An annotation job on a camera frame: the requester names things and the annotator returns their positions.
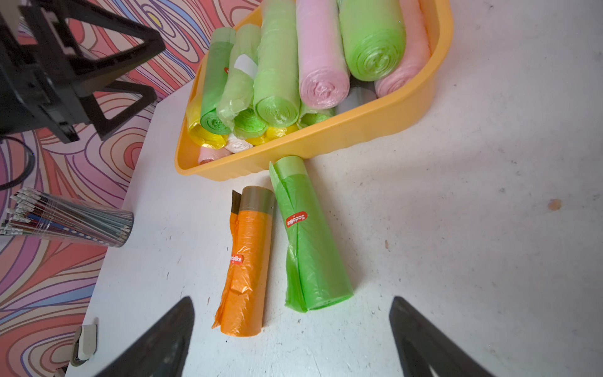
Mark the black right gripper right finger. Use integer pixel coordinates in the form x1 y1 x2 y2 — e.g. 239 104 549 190
389 296 492 377

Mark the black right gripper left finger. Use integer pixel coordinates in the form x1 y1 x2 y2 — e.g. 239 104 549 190
98 296 195 377

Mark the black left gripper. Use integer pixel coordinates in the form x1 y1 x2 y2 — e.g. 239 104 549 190
0 0 166 145

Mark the orange trash bag roll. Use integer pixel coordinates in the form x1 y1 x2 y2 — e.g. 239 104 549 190
213 186 276 337

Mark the pink labelled trash bag roll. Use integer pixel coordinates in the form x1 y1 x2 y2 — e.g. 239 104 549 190
198 147 232 165

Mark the yellow trash bag roll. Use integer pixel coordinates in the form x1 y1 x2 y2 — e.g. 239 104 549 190
246 124 300 147

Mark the yellow plastic storage box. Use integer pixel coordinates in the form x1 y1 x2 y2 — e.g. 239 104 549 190
174 0 454 182

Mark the dark grey trash bag roll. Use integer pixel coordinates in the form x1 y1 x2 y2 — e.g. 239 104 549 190
335 77 377 115

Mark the large green trash bag roll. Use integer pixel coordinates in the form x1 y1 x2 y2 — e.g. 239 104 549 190
338 0 406 82

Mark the white blue-capped roll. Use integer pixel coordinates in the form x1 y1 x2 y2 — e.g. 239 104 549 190
225 134 254 154

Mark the light green trash bag roll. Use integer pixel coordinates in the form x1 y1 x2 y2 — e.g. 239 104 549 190
298 104 335 129

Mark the pencil holder cup with pencils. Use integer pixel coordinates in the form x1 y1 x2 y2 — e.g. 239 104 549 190
1 188 134 248

